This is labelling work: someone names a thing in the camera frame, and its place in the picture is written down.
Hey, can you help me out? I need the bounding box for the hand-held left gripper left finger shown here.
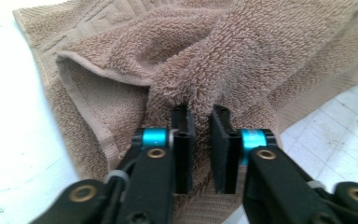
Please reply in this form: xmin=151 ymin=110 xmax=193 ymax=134
xmin=131 ymin=105 xmax=197 ymax=195

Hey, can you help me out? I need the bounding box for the white grid mat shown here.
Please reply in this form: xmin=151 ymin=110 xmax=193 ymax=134
xmin=0 ymin=0 xmax=358 ymax=224

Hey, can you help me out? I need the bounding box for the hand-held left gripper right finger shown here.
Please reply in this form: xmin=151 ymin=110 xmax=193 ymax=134
xmin=210 ymin=105 xmax=277 ymax=195

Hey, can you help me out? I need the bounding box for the tan terry towel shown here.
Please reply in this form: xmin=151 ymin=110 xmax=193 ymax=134
xmin=12 ymin=0 xmax=358 ymax=224

